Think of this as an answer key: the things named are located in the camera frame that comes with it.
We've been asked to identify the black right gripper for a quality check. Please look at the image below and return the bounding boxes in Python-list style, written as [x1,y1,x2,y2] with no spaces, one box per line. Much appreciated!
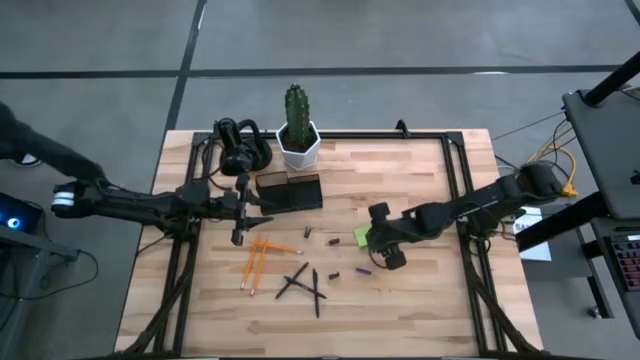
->
[366,201,409,271]

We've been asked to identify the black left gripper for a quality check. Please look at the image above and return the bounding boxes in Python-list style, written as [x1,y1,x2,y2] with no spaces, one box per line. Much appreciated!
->
[221,172,275,247]

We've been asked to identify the green sticky note pad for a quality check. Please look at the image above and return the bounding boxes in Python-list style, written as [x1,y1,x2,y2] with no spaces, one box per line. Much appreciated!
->
[353,225,372,250]

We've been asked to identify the black desk organizer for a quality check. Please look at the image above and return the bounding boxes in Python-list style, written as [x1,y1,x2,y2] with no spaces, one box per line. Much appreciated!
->
[254,171,324,217]

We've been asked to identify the black desk lamp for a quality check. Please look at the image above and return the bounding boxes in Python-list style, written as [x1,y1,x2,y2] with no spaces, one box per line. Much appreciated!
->
[213,117,274,177]

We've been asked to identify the white hexagonal plant pot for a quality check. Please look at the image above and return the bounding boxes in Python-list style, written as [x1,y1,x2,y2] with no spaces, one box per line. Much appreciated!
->
[275,119,322,172]

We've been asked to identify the green cactus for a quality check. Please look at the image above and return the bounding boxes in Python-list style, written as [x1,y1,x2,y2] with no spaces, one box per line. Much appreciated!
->
[284,82,311,151]

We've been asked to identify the white paper sheet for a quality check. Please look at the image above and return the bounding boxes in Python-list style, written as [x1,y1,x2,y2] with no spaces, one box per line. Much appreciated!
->
[512,205,553,263]

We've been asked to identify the black stand beam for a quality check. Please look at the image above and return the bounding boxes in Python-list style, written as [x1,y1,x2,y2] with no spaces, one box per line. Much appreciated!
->
[514,192,611,253]

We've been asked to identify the person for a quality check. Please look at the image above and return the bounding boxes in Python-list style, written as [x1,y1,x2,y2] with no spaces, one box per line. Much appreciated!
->
[0,99,107,184]

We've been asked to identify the grey metal desk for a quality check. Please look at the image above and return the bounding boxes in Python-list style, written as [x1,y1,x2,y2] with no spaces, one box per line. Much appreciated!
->
[0,224,81,360]

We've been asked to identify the black computer with blue light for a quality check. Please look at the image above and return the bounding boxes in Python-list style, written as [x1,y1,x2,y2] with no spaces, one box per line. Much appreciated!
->
[0,192,44,234]

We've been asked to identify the dark grey side desk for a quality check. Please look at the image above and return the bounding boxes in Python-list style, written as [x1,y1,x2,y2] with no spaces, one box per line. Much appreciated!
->
[579,217,640,341]

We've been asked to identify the black backlit keyboard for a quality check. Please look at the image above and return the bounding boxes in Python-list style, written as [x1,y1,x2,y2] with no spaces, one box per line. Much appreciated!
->
[607,233,640,294]

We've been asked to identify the black pole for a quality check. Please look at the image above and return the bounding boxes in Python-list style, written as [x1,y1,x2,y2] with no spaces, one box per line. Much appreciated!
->
[583,49,640,107]

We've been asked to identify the black aluminium frame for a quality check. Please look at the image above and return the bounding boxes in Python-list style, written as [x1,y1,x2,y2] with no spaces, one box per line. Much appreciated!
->
[117,130,539,359]

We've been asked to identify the yellow extension cable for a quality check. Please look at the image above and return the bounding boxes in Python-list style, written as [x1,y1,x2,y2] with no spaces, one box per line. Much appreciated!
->
[524,127,580,198]

